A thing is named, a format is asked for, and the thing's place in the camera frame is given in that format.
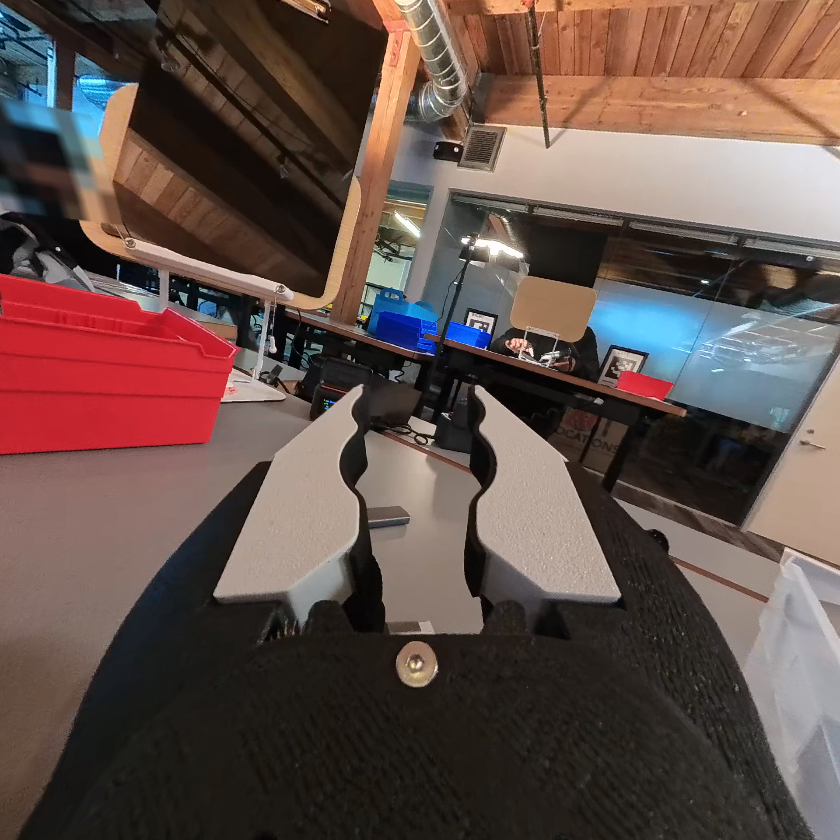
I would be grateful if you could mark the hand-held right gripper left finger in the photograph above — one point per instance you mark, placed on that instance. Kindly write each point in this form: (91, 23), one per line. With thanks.
(295, 525)

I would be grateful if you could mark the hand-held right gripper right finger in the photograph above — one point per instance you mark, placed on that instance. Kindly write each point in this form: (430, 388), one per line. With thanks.
(538, 525)

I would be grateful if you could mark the grey usb hub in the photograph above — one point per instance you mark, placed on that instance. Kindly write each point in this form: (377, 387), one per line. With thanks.
(388, 517)

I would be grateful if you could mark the black box device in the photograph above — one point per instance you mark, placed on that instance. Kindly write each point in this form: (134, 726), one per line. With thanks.
(453, 433)

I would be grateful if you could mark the wooden-edged table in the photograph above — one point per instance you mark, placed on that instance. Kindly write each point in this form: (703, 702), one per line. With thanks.
(590, 387)
(328, 325)

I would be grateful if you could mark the black power station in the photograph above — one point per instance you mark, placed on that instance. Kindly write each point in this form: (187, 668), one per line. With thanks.
(341, 380)

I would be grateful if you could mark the small red bin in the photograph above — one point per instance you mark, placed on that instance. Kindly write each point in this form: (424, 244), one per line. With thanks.
(646, 386)

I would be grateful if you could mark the framed printed tag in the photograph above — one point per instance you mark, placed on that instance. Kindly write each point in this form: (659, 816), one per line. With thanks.
(623, 367)
(480, 321)

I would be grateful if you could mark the blue plastic bin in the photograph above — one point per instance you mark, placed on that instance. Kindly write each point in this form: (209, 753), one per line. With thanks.
(466, 336)

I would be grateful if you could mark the stack of blue bins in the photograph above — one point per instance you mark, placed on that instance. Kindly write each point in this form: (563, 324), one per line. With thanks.
(400, 321)

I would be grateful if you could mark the red plastic bin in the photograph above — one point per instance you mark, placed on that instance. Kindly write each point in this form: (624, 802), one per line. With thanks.
(98, 394)

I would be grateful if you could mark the white door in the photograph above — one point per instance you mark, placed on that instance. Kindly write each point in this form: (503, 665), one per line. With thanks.
(800, 492)

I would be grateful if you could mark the light on black stand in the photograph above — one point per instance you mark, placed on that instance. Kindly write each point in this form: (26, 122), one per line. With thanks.
(489, 246)

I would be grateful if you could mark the clear plastic bin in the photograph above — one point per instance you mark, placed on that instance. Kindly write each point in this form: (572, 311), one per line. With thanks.
(800, 656)

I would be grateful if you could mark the wooden-rimmed dark panel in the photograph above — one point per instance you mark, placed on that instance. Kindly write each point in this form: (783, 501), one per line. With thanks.
(249, 164)

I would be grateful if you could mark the black hanging rod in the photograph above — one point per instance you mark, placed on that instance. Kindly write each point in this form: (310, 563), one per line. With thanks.
(539, 79)

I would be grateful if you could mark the wooden post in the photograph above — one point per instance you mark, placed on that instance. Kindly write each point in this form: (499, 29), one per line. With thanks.
(380, 184)

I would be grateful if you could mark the grey wall vent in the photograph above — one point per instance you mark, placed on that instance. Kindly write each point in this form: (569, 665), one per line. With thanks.
(482, 148)

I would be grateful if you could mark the black wall box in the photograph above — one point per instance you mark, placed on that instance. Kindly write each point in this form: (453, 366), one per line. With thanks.
(448, 150)

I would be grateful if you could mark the silver ventilation duct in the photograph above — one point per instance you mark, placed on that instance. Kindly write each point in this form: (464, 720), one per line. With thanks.
(439, 59)

